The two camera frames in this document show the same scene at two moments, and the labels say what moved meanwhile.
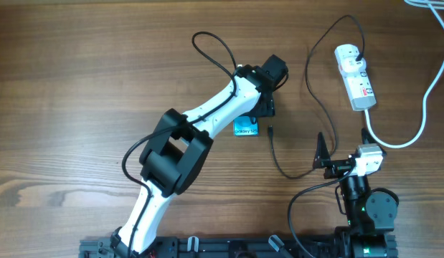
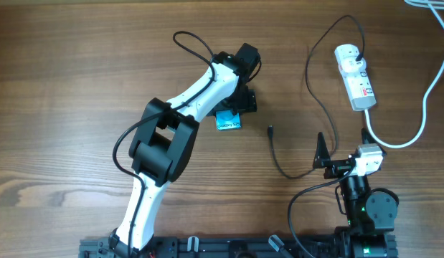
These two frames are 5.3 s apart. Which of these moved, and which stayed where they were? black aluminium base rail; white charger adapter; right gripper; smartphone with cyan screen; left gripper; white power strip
Moved: smartphone with cyan screen; left gripper
Stayed: white charger adapter; black aluminium base rail; white power strip; right gripper
